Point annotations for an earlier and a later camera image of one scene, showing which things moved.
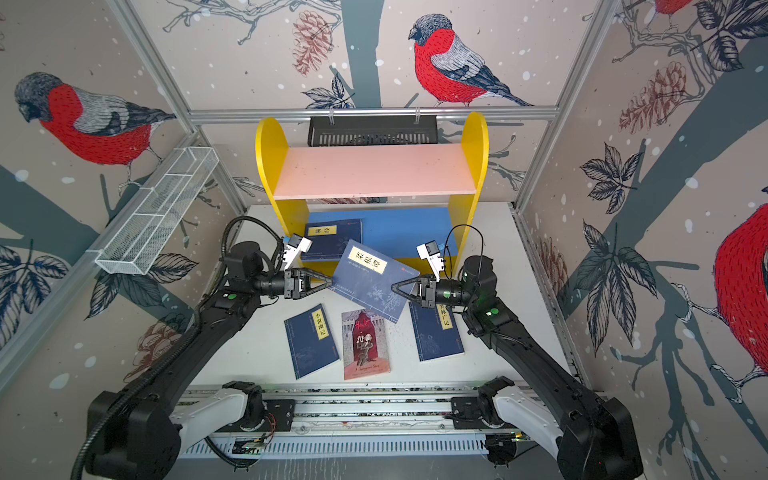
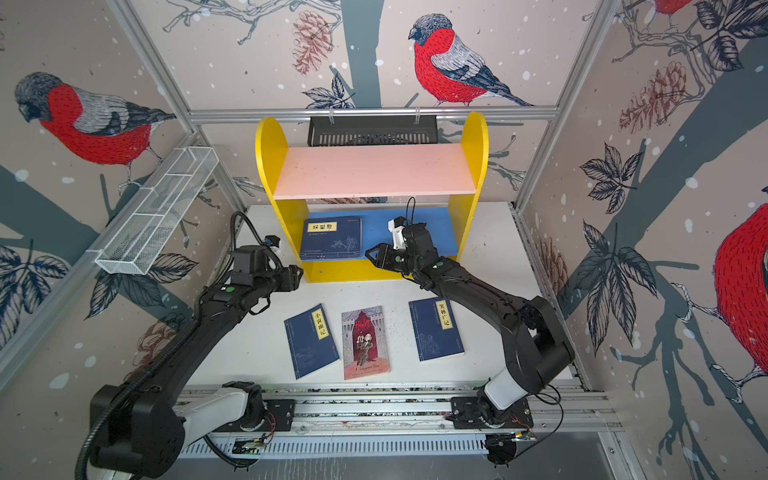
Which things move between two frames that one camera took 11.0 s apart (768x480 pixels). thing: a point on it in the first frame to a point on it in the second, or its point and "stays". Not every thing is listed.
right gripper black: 426,284 to 386,255
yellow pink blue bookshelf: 413,199 stays
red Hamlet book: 364,344 stays
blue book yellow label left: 311,342 stays
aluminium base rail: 373,408 stays
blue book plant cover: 367,276 to 332,237
